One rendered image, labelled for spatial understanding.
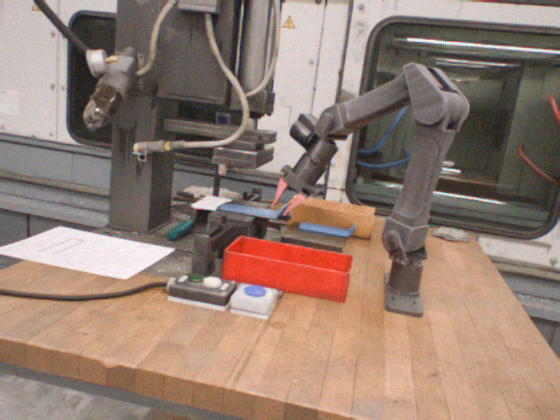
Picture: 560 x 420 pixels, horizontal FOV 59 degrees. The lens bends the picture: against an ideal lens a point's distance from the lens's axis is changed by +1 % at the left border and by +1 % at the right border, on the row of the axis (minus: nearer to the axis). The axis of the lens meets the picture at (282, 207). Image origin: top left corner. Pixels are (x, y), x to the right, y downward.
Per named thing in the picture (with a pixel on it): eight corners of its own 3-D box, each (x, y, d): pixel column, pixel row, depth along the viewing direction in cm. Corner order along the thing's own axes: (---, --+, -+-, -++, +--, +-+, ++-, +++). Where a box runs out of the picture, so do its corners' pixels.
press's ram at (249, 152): (258, 183, 109) (273, 42, 102) (148, 166, 113) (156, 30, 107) (275, 172, 126) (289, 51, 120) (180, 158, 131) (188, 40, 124)
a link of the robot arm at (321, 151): (296, 150, 115) (314, 126, 114) (309, 156, 120) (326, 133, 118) (314, 166, 112) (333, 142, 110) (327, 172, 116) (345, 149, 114)
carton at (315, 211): (369, 242, 140) (374, 216, 139) (284, 228, 145) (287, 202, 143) (371, 231, 153) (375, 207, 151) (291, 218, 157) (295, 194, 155)
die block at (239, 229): (246, 256, 114) (249, 225, 112) (205, 249, 115) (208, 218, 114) (266, 234, 133) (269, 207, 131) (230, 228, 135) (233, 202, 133)
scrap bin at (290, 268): (344, 303, 94) (349, 273, 93) (220, 279, 98) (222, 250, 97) (349, 281, 106) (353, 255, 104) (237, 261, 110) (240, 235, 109)
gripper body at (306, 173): (283, 170, 120) (301, 145, 119) (316, 195, 120) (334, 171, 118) (277, 172, 114) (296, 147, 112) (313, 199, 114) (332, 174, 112)
